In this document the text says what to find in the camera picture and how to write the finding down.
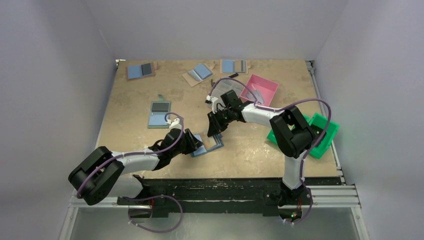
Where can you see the blue card holder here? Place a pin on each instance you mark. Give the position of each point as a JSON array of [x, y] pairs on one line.
[[208, 144]]

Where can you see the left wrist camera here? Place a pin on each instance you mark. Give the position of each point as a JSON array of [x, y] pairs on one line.
[[175, 124]]

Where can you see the green tray lid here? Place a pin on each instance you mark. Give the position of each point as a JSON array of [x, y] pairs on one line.
[[318, 123]]

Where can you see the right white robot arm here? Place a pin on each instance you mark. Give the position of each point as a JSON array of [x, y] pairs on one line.
[[293, 135]]

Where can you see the clear plastic organizer box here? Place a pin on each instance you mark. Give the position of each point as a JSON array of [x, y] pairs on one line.
[[225, 86]]

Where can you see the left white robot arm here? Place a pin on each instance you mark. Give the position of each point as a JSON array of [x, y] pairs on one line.
[[95, 177]]

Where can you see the beige open card holder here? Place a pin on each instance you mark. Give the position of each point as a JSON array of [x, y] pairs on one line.
[[230, 66]]

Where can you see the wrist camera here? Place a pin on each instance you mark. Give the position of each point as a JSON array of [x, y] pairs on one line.
[[175, 124], [212, 102]]

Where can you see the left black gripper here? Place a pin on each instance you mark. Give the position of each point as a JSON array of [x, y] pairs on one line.
[[195, 143]]

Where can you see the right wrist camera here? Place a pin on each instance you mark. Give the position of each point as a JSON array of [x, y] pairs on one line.
[[212, 102]]

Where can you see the cards in pink bin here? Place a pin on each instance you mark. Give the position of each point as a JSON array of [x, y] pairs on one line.
[[256, 94]]

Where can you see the pink plastic bin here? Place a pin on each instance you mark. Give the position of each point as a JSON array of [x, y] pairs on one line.
[[267, 88]]

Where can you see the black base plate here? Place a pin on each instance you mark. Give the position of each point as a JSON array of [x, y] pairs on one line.
[[257, 195]]

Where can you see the tan open card holder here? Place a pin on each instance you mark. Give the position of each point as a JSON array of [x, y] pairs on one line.
[[198, 74]]

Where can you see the brown open card holder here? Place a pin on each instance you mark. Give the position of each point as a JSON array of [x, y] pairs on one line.
[[141, 71]]

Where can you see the teal open card holder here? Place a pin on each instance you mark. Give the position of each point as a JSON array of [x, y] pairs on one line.
[[158, 118]]

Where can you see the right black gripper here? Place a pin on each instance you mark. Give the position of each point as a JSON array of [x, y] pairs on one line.
[[217, 119]]

